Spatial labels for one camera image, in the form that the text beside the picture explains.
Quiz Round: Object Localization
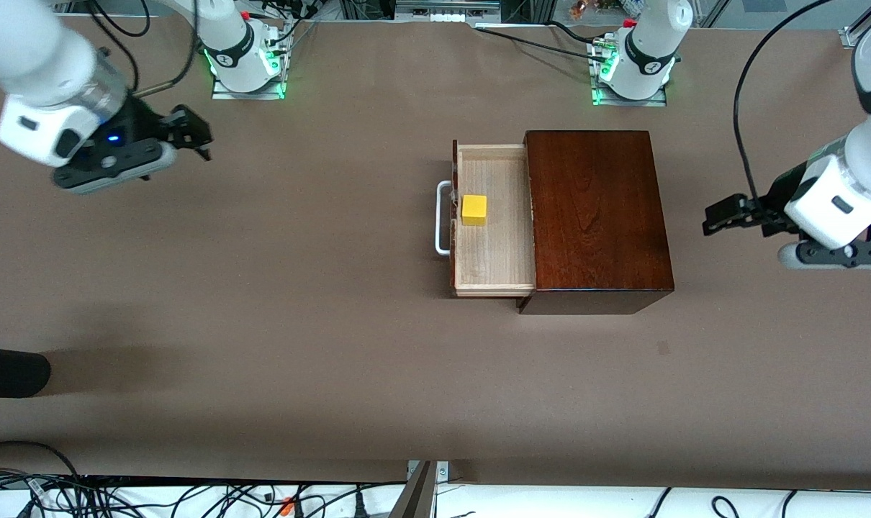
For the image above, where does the tangle of black cables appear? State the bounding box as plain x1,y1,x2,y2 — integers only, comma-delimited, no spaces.
0,471,407,518

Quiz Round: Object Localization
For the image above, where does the black cylinder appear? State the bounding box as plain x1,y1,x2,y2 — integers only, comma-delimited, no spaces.
0,345,52,399

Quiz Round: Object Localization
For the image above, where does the white metal drawer handle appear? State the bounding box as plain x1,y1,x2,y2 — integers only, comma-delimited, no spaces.
435,180,455,257

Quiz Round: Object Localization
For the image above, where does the white power strip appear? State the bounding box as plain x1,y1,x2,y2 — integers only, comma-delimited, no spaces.
394,0,502,24

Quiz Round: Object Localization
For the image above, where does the silver corner bracket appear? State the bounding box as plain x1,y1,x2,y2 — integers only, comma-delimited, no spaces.
407,460,451,484

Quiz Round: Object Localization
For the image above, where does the thin black cable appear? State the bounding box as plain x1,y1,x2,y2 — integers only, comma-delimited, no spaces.
475,27,600,61

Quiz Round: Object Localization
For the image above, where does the wooden drawer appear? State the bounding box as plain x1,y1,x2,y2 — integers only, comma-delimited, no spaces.
451,140,538,298

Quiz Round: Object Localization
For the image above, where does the dark slanted bar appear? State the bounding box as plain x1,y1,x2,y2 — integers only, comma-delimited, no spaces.
389,462,438,518

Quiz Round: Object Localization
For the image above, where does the black looped cable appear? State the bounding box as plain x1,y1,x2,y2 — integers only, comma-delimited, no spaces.
0,440,84,481

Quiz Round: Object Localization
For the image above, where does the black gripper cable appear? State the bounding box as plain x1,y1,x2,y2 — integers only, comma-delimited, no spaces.
90,0,199,98
734,0,836,209

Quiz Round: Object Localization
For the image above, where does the thick black cable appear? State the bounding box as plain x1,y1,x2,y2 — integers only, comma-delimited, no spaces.
549,20,605,47

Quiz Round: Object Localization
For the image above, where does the dark brown wooden cabinet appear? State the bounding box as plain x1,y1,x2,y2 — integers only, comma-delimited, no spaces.
516,130,675,316

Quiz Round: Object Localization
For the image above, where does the brown table cover sheet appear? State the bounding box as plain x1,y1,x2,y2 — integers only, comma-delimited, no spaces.
0,16,871,484

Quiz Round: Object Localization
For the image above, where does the aluminium frame profile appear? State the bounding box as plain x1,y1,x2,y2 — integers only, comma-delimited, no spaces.
841,14,871,50

